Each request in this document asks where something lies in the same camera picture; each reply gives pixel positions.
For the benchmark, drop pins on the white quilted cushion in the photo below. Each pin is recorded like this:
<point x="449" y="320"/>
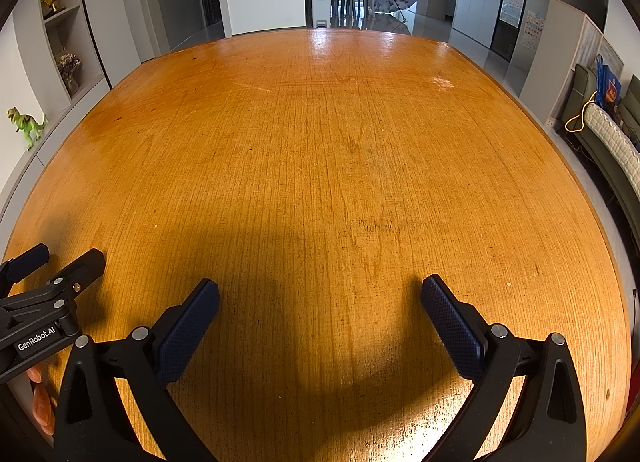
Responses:
<point x="615" y="136"/>

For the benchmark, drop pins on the white shelf cabinet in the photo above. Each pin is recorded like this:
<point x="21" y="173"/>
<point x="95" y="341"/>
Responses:
<point x="30" y="41"/>

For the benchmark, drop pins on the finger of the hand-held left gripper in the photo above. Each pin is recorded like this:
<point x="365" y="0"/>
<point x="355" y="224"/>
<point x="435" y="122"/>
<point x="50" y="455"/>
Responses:
<point x="27" y="261"/>
<point x="82" y="264"/>

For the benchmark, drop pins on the person's left hand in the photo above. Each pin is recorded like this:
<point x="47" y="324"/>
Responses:
<point x="42" y="404"/>

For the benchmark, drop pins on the white pedal bin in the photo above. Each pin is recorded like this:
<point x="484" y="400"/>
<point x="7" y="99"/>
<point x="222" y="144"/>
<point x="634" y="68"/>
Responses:
<point x="321" y="9"/>

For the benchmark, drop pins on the green toy dinosaur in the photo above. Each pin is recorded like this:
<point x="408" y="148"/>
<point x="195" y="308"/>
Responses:
<point x="27" y="125"/>

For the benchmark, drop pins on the wall chart poster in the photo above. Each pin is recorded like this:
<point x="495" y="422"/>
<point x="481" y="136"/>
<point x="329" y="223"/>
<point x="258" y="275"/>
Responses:
<point x="531" y="30"/>

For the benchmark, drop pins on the green sofa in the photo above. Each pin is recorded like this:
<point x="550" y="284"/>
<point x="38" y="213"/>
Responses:
<point x="582" y="81"/>

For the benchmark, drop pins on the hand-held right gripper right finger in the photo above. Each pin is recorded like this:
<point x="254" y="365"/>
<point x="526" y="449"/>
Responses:
<point x="452" y="329"/>

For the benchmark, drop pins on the dried flowers in vase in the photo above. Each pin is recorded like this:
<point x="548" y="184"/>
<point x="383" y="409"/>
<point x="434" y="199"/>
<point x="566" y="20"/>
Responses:
<point x="67" y="64"/>

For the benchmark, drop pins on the blue shopping bag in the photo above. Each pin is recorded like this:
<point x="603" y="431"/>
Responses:
<point x="607" y="84"/>

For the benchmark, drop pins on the white folding panel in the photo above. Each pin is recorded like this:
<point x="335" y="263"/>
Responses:
<point x="560" y="51"/>

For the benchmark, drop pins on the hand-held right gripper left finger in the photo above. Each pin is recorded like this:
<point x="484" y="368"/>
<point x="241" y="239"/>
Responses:
<point x="187" y="329"/>

